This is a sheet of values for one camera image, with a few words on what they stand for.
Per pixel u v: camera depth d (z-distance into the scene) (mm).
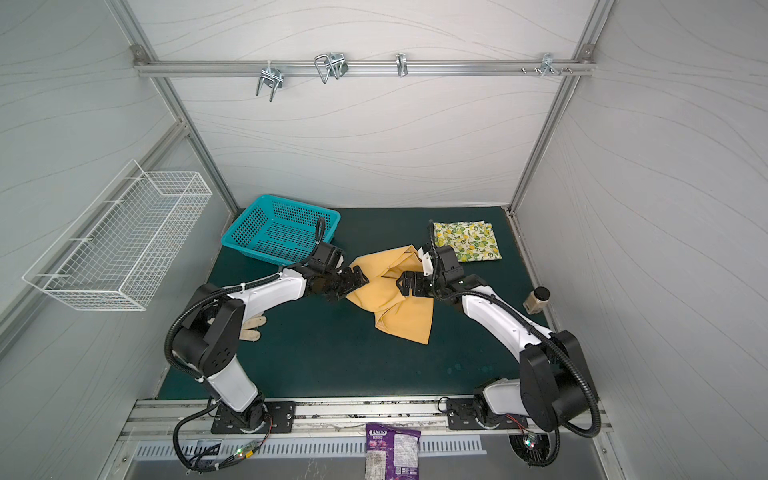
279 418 738
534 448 723
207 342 463
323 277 736
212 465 667
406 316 902
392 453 665
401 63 731
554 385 417
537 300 861
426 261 784
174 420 749
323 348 853
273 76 785
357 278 836
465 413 734
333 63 764
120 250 689
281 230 1145
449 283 657
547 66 767
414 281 758
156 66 791
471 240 1084
